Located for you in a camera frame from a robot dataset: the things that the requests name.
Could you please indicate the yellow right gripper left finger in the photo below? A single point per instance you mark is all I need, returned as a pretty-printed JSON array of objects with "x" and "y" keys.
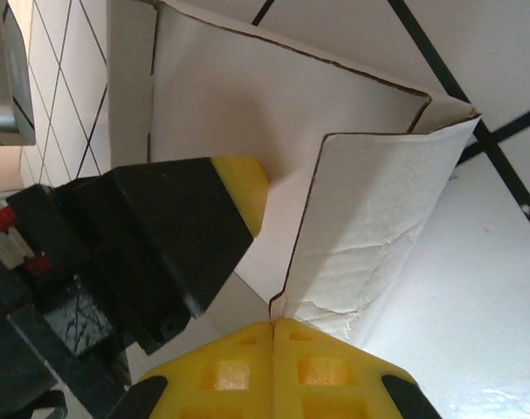
[{"x": 221, "y": 379}]

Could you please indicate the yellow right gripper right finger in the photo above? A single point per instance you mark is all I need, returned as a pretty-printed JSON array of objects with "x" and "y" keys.
[{"x": 334, "y": 375}]

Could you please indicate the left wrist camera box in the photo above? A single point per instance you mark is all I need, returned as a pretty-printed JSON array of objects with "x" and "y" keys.
[{"x": 15, "y": 78}]

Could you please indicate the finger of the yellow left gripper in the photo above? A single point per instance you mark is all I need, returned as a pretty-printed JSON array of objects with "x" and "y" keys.
[{"x": 173, "y": 227}]

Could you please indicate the white paper box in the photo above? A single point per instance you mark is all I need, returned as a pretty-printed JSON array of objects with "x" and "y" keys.
[{"x": 229, "y": 109}]

